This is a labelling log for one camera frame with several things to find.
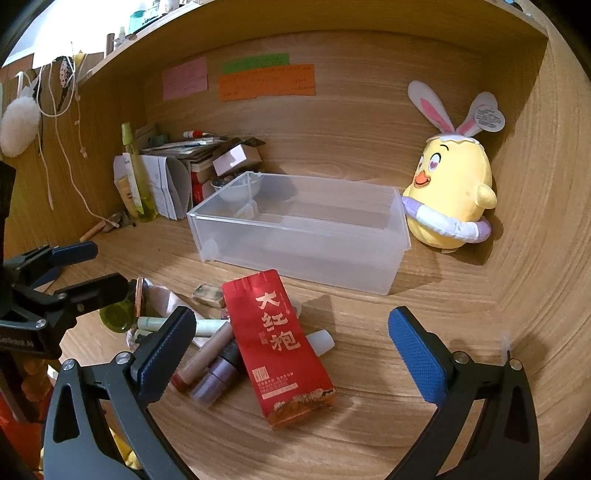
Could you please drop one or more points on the pink paper note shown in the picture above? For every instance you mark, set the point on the pink paper note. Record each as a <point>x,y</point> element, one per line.
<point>184,78</point>

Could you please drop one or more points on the white folded papers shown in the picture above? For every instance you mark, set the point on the white folded papers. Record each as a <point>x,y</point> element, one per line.
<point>171,184</point>

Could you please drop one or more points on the rose gold slim case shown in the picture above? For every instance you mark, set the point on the rose gold slim case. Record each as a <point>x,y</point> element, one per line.
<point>139,295</point>

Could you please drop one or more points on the yellow chick plush toy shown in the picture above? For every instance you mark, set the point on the yellow chick plush toy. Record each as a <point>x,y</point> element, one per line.
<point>457,184</point>

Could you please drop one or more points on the teal jar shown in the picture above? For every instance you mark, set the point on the teal jar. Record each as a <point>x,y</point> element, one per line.
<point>135,21</point>

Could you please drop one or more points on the yellow soft object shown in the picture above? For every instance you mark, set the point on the yellow soft object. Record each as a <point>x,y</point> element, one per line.
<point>121,450</point>

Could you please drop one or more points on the red tea packet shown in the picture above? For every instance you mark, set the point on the red tea packet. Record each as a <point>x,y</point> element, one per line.
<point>277,350</point>

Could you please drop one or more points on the orange cloth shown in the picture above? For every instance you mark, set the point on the orange cloth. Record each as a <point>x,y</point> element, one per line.
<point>9,415</point>

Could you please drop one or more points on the cream bottle with orange label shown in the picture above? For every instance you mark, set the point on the cream bottle with orange label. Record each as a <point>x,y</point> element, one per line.
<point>125,194</point>

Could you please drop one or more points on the mint green lip balm tube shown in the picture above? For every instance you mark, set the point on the mint green lip balm tube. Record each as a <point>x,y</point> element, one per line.
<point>152,323</point>

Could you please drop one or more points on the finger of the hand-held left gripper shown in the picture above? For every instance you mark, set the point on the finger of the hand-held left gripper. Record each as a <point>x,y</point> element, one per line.
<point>97,290</point>
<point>74,253</point>

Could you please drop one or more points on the white bowl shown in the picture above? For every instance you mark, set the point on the white bowl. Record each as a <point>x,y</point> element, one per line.
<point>235,191</point>

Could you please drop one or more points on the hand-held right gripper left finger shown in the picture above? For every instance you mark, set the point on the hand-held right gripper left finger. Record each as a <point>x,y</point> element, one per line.
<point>166,355</point>

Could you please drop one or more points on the brown cylinder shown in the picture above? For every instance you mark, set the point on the brown cylinder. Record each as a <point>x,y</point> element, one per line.
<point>109,45</point>

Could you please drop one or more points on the yellow cloth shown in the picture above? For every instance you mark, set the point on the yellow cloth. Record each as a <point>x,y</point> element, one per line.
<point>81,57</point>

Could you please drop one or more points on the small white cardboard box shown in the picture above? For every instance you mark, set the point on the small white cardboard box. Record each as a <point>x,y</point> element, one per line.
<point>233,159</point>

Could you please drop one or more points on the stack of books and papers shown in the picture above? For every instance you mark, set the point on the stack of books and papers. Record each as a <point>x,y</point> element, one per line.
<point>184,147</point>

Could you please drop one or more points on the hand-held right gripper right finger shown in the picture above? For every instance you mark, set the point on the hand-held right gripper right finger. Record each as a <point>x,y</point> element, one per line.
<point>415,355</point>

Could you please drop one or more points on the yellow-green spray bottle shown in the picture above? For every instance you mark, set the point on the yellow-green spray bottle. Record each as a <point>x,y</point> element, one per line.
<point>141,194</point>

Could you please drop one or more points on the red box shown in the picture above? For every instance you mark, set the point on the red box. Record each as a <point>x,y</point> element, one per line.
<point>198,187</point>

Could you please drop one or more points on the pink squeeze tube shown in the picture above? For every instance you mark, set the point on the pink squeeze tube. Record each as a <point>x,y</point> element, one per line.
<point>159,295</point>

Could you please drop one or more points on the green paper note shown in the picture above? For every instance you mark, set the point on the green paper note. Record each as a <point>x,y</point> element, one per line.
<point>254,62</point>

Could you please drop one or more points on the orange paper note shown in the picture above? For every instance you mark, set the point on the orange paper note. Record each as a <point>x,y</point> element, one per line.
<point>268,85</point>

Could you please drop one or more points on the clear plastic storage bin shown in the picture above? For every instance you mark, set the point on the clear plastic storage bin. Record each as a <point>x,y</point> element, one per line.
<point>295,240</point>

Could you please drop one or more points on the white fluffy pompom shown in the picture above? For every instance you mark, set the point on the white fluffy pompom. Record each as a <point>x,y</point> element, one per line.
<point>18,124</point>

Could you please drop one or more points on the red and white tube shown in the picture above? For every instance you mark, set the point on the red and white tube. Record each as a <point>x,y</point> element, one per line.
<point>198,134</point>

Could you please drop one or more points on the dark green glass bottle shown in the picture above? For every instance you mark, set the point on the dark green glass bottle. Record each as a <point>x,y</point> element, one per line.
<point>115,316</point>

